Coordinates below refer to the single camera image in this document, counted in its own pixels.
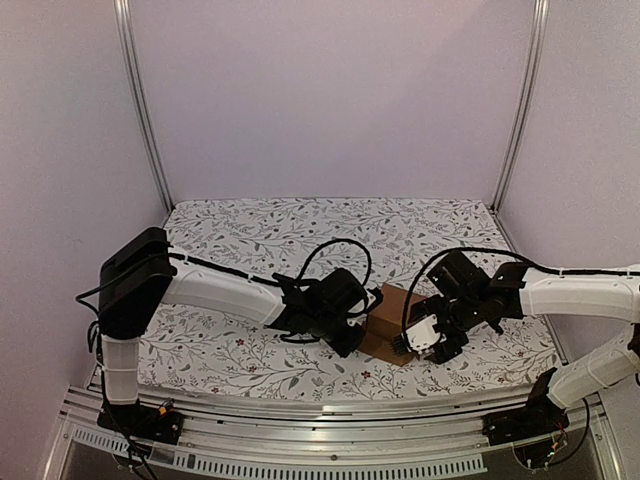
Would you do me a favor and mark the brown cardboard box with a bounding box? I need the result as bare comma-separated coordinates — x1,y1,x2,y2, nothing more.
358,283,416,366

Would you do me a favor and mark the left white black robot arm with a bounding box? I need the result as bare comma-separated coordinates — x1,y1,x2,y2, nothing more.
74,227,373,434

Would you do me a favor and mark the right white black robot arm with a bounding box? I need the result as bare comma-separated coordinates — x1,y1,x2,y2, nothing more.
402,248,639,436

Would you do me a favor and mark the floral patterned table mat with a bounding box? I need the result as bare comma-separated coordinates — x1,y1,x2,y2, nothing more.
138,198,562,403

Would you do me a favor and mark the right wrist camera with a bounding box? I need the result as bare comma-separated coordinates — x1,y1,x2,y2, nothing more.
390,315,442,356

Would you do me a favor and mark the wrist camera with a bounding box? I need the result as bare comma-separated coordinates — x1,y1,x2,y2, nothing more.
390,315,442,356
355,287,384,315

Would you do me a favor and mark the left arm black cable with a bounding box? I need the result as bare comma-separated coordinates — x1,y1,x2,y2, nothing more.
167,239,372,301

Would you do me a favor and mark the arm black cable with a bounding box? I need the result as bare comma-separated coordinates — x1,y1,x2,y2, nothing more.
167,239,372,301
399,246,640,341

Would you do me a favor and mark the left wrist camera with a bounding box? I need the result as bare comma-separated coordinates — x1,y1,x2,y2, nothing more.
355,287,384,315

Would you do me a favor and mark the front aluminium rail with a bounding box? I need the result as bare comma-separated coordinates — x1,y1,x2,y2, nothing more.
42,384,626,480

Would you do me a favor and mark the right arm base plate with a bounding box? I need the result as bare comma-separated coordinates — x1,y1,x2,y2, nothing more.
482,406,569,446

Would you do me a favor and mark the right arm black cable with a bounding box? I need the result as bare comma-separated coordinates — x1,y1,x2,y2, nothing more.
399,246,640,341

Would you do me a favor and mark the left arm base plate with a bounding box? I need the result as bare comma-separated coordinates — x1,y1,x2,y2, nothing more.
97,401,185,445

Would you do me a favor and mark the right aluminium frame post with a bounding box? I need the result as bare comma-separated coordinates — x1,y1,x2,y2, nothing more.
490,0,551,216

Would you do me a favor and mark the aluminium frame post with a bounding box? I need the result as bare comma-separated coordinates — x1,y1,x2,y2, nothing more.
113,0,174,213
490,0,551,216

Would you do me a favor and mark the left aluminium frame post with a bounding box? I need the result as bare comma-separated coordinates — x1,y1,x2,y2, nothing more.
113,0,174,213

